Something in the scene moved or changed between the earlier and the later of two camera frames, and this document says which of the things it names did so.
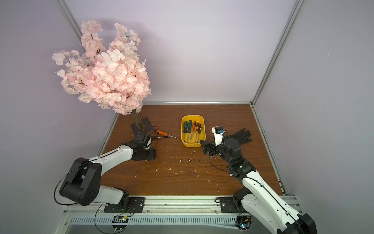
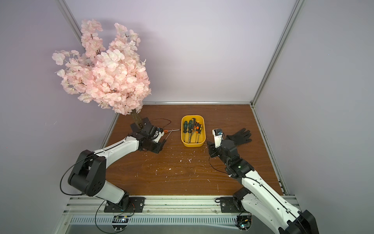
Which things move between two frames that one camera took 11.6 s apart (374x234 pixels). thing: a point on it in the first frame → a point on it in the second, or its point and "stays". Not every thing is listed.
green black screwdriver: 189,129 stays
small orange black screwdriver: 197,130 stays
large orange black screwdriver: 160,132 → 166,131
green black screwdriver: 185,129 stays
